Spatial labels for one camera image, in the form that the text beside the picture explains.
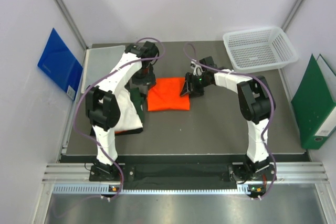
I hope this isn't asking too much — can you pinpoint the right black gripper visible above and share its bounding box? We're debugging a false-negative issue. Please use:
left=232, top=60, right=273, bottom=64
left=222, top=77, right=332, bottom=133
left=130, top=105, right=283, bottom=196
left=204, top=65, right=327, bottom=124
left=180, top=73, right=211, bottom=99

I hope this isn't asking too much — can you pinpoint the orange t-shirt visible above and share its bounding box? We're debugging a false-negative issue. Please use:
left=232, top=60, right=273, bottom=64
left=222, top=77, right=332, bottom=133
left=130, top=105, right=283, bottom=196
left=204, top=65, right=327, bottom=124
left=147, top=77, right=190, bottom=112

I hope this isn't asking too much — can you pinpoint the white t-shirt stack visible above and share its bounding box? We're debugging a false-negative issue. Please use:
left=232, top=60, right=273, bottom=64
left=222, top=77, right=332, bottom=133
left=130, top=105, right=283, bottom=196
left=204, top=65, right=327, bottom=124
left=115, top=88, right=143, bottom=133

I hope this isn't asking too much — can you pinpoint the white plastic basket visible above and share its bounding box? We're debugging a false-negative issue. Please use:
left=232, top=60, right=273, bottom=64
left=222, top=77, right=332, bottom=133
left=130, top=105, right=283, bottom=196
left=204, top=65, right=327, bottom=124
left=223, top=26, right=298, bottom=73

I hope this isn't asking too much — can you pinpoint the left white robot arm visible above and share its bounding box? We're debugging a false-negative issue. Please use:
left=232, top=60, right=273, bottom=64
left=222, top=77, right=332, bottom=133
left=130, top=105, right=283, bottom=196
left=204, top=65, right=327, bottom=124
left=85, top=41, right=160, bottom=181

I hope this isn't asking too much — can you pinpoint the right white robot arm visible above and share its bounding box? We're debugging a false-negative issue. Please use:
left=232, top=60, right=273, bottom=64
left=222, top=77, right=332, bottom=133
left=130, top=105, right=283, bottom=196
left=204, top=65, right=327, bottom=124
left=180, top=70, right=275, bottom=182

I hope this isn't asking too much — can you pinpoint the translucent plastic sheet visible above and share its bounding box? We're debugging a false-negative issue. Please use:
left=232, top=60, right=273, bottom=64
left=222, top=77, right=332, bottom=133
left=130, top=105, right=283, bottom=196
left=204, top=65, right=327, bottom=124
left=81, top=46, right=125, bottom=93

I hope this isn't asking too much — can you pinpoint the blue folder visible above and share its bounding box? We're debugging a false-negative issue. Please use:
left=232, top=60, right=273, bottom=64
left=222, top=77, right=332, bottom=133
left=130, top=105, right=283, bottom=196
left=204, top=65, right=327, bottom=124
left=37, top=29, right=83, bottom=100

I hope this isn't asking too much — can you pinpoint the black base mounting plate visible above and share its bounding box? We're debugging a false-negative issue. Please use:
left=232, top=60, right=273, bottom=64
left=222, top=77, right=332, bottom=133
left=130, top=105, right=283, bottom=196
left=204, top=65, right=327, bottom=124
left=89, top=163, right=275, bottom=183

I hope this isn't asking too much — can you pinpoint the green binder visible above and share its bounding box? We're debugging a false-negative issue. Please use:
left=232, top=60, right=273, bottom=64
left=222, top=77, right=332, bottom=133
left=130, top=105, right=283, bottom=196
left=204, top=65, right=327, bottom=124
left=291, top=55, right=335, bottom=150

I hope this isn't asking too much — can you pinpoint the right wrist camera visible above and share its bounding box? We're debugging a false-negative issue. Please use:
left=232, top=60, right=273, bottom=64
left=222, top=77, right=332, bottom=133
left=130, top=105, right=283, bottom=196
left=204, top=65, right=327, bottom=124
left=199, top=56, right=217, bottom=71

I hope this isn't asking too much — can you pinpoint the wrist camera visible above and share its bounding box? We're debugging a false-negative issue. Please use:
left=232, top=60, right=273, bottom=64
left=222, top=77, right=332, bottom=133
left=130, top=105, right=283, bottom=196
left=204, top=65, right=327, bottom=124
left=199, top=56, right=217, bottom=71
left=141, top=41, right=160, bottom=58

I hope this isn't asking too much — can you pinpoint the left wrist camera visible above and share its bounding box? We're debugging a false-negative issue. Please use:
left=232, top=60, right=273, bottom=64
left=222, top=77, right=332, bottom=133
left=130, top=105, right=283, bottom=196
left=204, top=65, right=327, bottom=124
left=141, top=41, right=160, bottom=58

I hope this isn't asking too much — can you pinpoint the grey slotted cable duct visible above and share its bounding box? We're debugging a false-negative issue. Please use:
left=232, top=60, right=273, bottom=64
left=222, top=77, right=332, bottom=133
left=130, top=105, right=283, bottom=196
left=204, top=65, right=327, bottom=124
left=52, top=183, right=266, bottom=195

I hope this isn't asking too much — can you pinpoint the aluminium rail frame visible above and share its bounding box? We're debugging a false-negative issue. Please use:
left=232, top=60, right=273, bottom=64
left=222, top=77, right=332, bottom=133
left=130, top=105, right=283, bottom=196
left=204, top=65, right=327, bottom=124
left=32, top=156, right=335, bottom=223

